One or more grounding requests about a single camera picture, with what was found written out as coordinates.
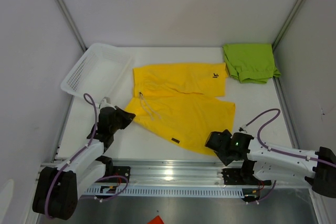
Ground yellow shorts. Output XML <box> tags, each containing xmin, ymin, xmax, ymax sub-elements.
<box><xmin>125</xmin><ymin>62</ymin><xmax>236</xmax><ymax>156</ymax></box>

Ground lime green shorts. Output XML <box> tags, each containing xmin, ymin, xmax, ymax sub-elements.
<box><xmin>223</xmin><ymin>44</ymin><xmax>281</xmax><ymax>84</ymax></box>

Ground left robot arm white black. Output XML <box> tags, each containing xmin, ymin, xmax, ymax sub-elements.
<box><xmin>32</xmin><ymin>106</ymin><xmax>135</xmax><ymax>220</ymax></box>

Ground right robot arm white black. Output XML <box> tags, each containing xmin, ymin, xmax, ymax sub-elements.
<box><xmin>205</xmin><ymin>130</ymin><xmax>335</xmax><ymax>198</ymax></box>

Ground white plastic basket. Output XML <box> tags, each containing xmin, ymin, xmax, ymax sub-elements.
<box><xmin>60</xmin><ymin>43</ymin><xmax>133</xmax><ymax>103</ymax></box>

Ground orange object at bottom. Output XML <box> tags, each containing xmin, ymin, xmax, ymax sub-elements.
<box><xmin>148</xmin><ymin>216</ymin><xmax>164</xmax><ymax>224</ymax></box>

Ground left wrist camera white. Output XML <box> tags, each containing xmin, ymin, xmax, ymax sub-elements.
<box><xmin>99</xmin><ymin>97</ymin><xmax>113</xmax><ymax>109</ymax></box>

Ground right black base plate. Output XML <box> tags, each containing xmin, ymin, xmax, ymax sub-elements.
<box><xmin>221</xmin><ymin>168</ymin><xmax>272</xmax><ymax>186</ymax></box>

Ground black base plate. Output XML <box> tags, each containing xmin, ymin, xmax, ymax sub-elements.
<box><xmin>100</xmin><ymin>166</ymin><xmax>131</xmax><ymax>183</ymax></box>
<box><xmin>221</xmin><ymin>168</ymin><xmax>272</xmax><ymax>186</ymax></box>

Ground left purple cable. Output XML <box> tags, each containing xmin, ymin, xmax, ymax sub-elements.
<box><xmin>43</xmin><ymin>93</ymin><xmax>130</xmax><ymax>219</ymax></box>

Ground purple cable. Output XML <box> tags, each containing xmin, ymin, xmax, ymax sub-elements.
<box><xmin>236</xmin><ymin>108</ymin><xmax>336</xmax><ymax>205</ymax></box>
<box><xmin>43</xmin><ymin>93</ymin><xmax>130</xmax><ymax>219</ymax></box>

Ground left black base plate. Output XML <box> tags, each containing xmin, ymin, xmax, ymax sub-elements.
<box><xmin>100</xmin><ymin>166</ymin><xmax>131</xmax><ymax>183</ymax></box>

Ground slotted cable duct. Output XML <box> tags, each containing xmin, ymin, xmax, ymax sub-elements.
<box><xmin>84</xmin><ymin>184</ymin><xmax>244</xmax><ymax>198</ymax></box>

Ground right side aluminium rail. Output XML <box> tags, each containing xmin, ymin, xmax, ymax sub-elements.
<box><xmin>272</xmin><ymin>78</ymin><xmax>301</xmax><ymax>150</ymax></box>

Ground aluminium mounting rail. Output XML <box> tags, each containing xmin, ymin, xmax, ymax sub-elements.
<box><xmin>35</xmin><ymin>158</ymin><xmax>321</xmax><ymax>189</ymax></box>

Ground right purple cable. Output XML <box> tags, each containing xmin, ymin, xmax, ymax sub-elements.
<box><xmin>236</xmin><ymin>108</ymin><xmax>336</xmax><ymax>205</ymax></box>

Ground left corner aluminium post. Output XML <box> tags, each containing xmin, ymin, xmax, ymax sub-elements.
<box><xmin>54</xmin><ymin>0</ymin><xmax>87</xmax><ymax>52</ymax></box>

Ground corner aluminium post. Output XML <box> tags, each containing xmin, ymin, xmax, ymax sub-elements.
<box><xmin>272</xmin><ymin>0</ymin><xmax>306</xmax><ymax>51</ymax></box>
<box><xmin>54</xmin><ymin>0</ymin><xmax>87</xmax><ymax>52</ymax></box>

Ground right corner aluminium post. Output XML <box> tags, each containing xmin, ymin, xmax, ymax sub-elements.
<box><xmin>272</xmin><ymin>0</ymin><xmax>306</xmax><ymax>51</ymax></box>

